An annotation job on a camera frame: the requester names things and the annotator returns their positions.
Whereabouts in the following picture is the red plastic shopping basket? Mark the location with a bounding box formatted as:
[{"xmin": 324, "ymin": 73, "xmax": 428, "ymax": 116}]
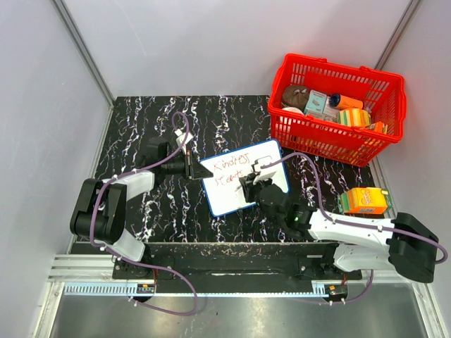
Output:
[{"xmin": 268, "ymin": 54, "xmax": 407, "ymax": 167}]

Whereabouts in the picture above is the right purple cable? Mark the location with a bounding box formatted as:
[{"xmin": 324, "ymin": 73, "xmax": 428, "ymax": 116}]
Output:
[{"xmin": 259, "ymin": 152, "xmax": 449, "ymax": 306}]

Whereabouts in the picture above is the pale pink box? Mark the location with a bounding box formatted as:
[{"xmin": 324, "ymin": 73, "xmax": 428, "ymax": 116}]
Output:
[{"xmin": 323, "ymin": 96, "xmax": 340, "ymax": 123}]

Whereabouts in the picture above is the orange juice carton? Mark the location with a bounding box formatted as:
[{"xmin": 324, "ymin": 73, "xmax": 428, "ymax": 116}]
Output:
[{"xmin": 338, "ymin": 187, "xmax": 393, "ymax": 215}]

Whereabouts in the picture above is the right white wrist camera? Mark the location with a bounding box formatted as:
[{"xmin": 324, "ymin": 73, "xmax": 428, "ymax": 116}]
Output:
[{"xmin": 252, "ymin": 156, "xmax": 278, "ymax": 185}]

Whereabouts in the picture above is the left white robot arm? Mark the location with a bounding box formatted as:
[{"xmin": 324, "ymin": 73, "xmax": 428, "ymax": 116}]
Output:
[{"xmin": 70, "ymin": 137, "xmax": 214, "ymax": 279}]

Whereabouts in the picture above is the white round lid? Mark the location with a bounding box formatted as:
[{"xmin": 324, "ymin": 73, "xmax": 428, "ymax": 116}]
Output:
[{"xmin": 283, "ymin": 107, "xmax": 304, "ymax": 115}]

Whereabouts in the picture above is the yellow green sponge pack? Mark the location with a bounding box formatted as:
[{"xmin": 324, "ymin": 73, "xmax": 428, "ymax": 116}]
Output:
[{"xmin": 338, "ymin": 108, "xmax": 371, "ymax": 127}]

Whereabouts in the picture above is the teal small box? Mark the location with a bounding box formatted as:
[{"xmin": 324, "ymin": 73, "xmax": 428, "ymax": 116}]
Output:
[{"xmin": 303, "ymin": 89, "xmax": 328, "ymax": 115}]

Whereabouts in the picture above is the blue framed whiteboard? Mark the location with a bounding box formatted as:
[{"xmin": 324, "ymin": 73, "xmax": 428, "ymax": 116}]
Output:
[{"xmin": 200, "ymin": 139, "xmax": 290, "ymax": 217}]

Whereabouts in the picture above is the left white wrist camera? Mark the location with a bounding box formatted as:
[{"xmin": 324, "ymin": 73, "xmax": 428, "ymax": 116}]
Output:
[{"xmin": 174, "ymin": 129, "xmax": 193, "ymax": 154}]

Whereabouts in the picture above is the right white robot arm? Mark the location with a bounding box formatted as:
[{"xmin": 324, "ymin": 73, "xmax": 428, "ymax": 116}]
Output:
[{"xmin": 239, "ymin": 174, "xmax": 439, "ymax": 283}]

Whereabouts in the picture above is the brown round bun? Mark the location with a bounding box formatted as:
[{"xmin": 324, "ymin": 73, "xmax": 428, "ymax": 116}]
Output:
[{"xmin": 281, "ymin": 84, "xmax": 310, "ymax": 110}]

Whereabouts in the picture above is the orange snack box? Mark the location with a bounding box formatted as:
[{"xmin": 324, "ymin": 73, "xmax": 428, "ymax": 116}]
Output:
[{"xmin": 364, "ymin": 121, "xmax": 388, "ymax": 134}]

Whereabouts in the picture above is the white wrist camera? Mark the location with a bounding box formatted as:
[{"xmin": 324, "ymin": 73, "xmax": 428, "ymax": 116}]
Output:
[
  {"xmin": 252, "ymin": 156, "xmax": 278, "ymax": 185},
  {"xmin": 174, "ymin": 129, "xmax": 193, "ymax": 154}
]

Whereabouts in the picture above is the orange tube blue cap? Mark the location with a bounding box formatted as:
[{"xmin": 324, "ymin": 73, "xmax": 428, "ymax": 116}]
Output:
[{"xmin": 330, "ymin": 94, "xmax": 364, "ymax": 110}]

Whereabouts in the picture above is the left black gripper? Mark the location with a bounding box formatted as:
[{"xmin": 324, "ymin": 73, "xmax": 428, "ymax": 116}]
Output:
[{"xmin": 161, "ymin": 149, "xmax": 212, "ymax": 180}]

